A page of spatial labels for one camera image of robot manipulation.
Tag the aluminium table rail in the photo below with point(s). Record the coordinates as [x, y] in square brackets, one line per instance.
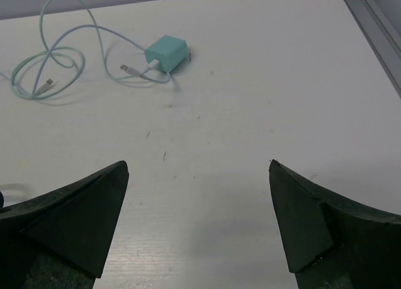
[381, 36]

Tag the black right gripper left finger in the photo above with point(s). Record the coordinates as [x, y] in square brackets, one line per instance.
[61, 239]

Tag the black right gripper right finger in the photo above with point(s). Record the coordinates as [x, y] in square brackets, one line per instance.
[331, 241]

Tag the teal charger cube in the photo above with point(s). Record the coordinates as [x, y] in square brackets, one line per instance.
[169, 51]

